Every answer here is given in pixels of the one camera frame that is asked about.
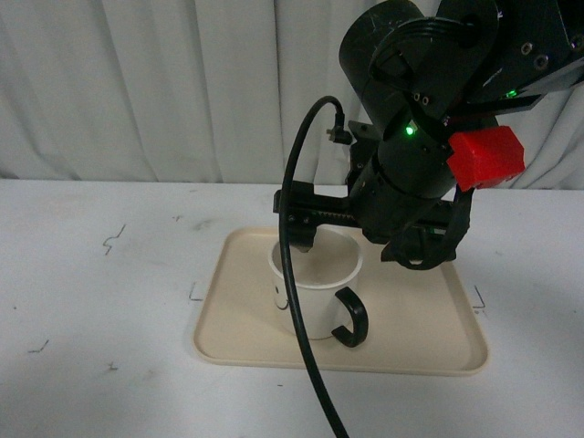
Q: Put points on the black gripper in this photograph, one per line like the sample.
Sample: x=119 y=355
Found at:
x=400 y=194

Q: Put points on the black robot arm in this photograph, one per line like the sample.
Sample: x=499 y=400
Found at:
x=432 y=87

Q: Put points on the beige plastic tray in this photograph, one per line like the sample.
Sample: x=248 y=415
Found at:
x=421 y=322

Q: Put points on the red plastic block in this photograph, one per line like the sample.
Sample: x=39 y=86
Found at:
x=484 y=158

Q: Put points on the grey curtain backdrop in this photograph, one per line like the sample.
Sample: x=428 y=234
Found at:
x=165 y=91

